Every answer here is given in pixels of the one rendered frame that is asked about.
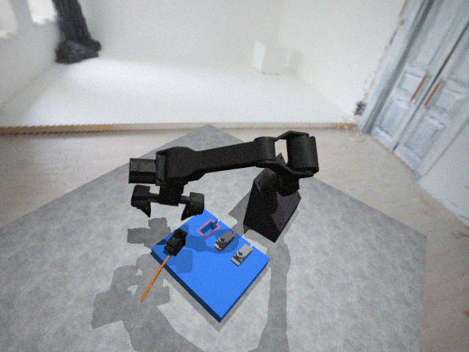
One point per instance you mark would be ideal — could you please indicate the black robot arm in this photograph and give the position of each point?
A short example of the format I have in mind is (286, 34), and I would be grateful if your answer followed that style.
(174, 167)

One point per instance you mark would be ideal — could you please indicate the blue flat square slab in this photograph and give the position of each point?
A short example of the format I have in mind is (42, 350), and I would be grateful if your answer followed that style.
(215, 265)

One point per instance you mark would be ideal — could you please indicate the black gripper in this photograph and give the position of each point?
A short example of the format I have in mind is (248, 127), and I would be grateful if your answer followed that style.
(142, 198)

